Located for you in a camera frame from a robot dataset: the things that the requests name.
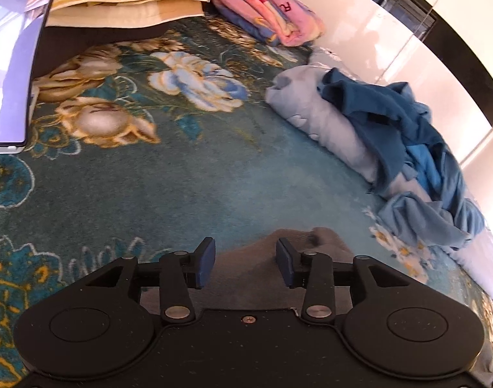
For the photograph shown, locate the taupe grey knit sweater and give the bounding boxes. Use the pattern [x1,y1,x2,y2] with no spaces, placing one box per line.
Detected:
[139,227,356,314]

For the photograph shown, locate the white glossy wardrobe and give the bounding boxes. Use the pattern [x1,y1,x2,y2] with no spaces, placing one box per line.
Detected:
[271,0,493,171]

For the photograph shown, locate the teal floral plush blanket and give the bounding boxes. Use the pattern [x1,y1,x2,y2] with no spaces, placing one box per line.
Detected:
[0,15,493,388]

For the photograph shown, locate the smartphone with lit screen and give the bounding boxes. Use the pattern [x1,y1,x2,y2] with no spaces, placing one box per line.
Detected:
[0,0,62,148]

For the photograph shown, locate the beige pillow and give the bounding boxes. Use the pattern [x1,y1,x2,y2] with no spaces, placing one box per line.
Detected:
[46,0,207,29]

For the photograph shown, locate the light blue floral quilt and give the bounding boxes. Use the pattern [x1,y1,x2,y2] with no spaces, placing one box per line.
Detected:
[264,46,493,292]

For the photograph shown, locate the pink printed folded blanket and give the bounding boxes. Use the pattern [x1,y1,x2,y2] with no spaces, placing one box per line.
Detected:
[211,0,326,48]

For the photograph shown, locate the dark blue garment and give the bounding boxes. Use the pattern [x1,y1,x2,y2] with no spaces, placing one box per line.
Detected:
[315,67,447,203]

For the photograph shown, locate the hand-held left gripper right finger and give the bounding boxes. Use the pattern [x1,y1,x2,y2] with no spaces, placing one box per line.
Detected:
[275,237,425,326]

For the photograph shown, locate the light blue garment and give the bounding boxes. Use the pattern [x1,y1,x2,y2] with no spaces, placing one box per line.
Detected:
[377,145,487,250]

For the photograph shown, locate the white phone stand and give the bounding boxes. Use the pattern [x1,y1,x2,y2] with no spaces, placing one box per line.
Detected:
[0,141,28,155]

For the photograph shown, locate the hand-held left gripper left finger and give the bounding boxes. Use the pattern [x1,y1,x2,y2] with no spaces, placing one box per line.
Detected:
[68,237,216,325]

